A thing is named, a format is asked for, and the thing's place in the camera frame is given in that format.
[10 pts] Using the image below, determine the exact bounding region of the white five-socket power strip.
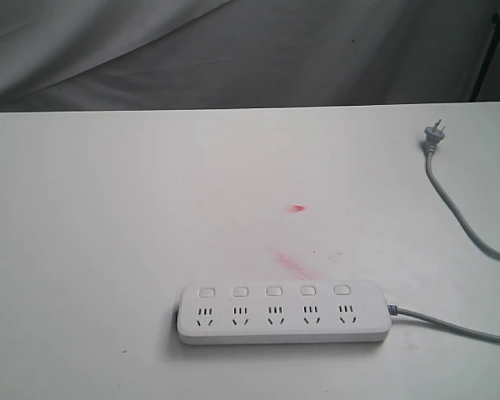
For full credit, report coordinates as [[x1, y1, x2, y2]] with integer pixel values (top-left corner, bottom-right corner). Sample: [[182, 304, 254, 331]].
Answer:
[[177, 280, 392, 345]]

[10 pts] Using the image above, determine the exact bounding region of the grey backdrop cloth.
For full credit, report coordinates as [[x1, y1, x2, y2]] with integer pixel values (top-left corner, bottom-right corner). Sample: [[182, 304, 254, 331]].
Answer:
[[0, 1, 500, 112]]

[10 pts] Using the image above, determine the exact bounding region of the black stand in background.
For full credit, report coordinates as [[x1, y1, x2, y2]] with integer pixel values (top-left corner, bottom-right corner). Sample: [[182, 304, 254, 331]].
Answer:
[[467, 1, 500, 103]]

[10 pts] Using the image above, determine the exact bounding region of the grey power cord with plug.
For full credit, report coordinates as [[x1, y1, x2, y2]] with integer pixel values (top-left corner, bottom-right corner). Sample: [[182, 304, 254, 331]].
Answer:
[[385, 117, 500, 348]]

